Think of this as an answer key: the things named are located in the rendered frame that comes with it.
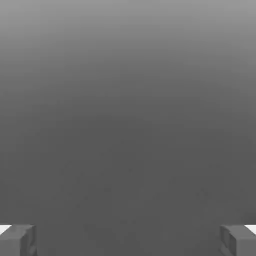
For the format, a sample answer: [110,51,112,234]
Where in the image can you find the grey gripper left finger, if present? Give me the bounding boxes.
[0,223,38,256]

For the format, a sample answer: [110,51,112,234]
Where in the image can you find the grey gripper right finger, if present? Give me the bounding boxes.
[219,223,256,256]

